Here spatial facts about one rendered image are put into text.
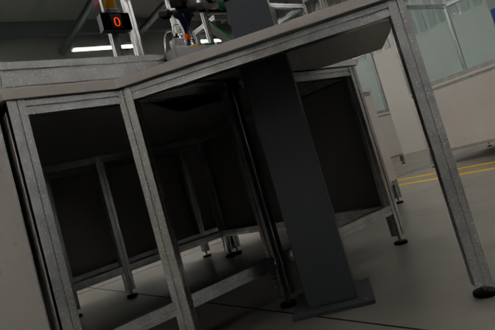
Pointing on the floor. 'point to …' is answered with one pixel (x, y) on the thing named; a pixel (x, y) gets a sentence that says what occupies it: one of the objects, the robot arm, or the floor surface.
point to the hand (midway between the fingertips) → (185, 23)
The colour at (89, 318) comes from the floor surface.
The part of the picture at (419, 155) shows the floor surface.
